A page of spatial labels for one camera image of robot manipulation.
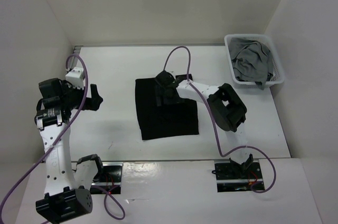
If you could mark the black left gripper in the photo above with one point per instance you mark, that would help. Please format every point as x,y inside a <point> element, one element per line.
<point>96,99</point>

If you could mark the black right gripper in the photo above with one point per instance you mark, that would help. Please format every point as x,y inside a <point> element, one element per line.
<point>160,91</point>

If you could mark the black skirt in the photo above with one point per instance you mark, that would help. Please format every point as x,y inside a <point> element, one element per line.
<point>159,120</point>

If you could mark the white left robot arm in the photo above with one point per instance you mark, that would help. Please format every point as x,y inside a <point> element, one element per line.
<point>67,191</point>

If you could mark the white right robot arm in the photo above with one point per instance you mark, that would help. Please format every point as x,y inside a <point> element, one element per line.
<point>226,111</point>

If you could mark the grey skirt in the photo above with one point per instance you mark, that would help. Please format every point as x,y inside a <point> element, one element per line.
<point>251,61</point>

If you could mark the white perforated plastic basket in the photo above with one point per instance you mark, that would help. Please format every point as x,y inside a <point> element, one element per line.
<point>278,72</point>

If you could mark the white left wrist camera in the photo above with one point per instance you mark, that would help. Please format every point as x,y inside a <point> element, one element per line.
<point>76,77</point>

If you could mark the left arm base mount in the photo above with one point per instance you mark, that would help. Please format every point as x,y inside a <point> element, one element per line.
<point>109,179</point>

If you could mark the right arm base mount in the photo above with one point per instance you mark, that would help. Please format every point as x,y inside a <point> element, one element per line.
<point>230,179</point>

